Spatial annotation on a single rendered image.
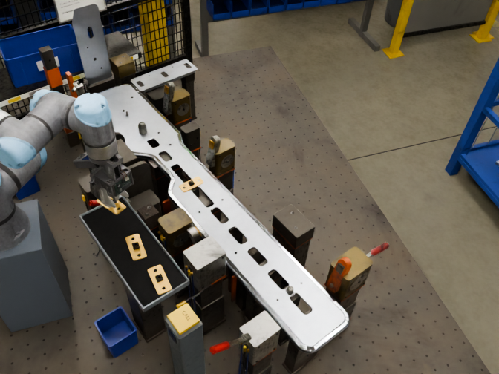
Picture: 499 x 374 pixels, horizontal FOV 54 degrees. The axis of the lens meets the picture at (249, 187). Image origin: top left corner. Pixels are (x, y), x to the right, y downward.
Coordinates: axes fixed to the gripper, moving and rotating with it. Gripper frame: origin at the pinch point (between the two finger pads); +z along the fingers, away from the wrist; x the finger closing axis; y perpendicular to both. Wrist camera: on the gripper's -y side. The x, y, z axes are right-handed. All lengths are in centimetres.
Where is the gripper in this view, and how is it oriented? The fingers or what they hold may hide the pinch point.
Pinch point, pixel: (110, 199)
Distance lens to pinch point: 141.9
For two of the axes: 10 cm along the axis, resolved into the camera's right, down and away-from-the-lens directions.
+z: -0.4, 6.7, 7.4
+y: 8.0, 4.7, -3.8
